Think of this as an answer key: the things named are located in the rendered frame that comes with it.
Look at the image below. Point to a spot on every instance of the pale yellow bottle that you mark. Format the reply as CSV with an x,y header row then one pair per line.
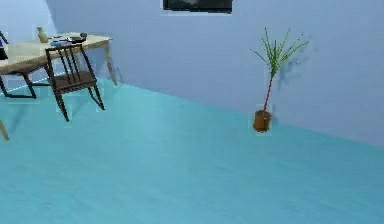
x,y
42,35

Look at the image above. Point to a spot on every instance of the green house plant brown pot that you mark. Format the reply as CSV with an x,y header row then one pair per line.
x,y
262,120

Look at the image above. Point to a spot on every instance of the dark wooden chair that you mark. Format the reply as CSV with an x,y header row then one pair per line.
x,y
71,80
18,71

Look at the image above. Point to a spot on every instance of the black bowl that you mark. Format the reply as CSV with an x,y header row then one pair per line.
x,y
77,38

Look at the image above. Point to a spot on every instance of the blue flat item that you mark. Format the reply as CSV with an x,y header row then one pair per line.
x,y
58,43

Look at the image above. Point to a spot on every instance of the light wooden table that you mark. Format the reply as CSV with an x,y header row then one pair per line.
x,y
23,55

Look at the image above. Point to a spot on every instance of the dark framed wall picture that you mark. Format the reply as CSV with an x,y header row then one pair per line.
x,y
197,4

